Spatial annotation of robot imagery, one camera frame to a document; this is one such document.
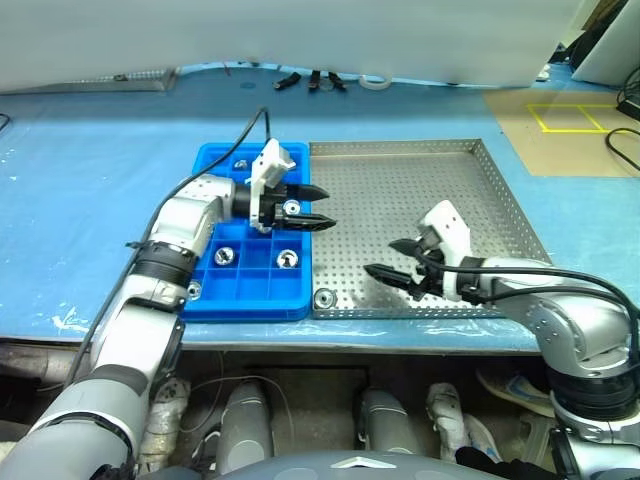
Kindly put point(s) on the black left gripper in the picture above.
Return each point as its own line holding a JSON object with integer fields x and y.
{"x": 274, "y": 207}

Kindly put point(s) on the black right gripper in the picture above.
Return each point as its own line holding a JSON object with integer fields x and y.
{"x": 431, "y": 280}

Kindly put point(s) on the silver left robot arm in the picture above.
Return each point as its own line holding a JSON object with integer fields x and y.
{"x": 190, "y": 210}

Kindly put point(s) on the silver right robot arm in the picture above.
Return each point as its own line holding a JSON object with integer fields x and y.
{"x": 560, "y": 320}

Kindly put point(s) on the perforated steel tray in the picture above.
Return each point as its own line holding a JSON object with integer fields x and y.
{"x": 400, "y": 190}

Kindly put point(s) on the blue compartment tray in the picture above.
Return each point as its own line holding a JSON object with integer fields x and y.
{"x": 250, "y": 290}

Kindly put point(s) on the white tape roll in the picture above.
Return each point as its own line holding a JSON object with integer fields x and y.
{"x": 374, "y": 84}

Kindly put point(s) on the grey rounded robot leg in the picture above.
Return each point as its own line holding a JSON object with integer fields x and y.
{"x": 245, "y": 425}
{"x": 387, "y": 420}

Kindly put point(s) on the white sneaker with blue stripe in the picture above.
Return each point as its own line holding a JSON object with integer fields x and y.
{"x": 515, "y": 392}

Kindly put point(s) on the cardboard sheet with yellow tape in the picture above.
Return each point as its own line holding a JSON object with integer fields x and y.
{"x": 550, "y": 150}

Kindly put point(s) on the grey robot torso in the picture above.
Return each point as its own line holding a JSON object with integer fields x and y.
{"x": 350, "y": 465}

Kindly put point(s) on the white foam board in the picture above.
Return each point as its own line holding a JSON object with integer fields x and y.
{"x": 610, "y": 40}

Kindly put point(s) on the grey pipe under table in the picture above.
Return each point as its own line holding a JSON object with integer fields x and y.
{"x": 40, "y": 365}

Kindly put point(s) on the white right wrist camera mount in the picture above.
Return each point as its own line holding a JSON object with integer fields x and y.
{"x": 447, "y": 225}

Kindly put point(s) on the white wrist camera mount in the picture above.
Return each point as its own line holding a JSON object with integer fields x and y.
{"x": 447, "y": 225}
{"x": 272, "y": 162}

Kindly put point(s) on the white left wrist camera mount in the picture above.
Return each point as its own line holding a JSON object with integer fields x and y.
{"x": 272, "y": 162}

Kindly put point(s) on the perforated metal rail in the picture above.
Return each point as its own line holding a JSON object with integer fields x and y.
{"x": 100, "y": 82}

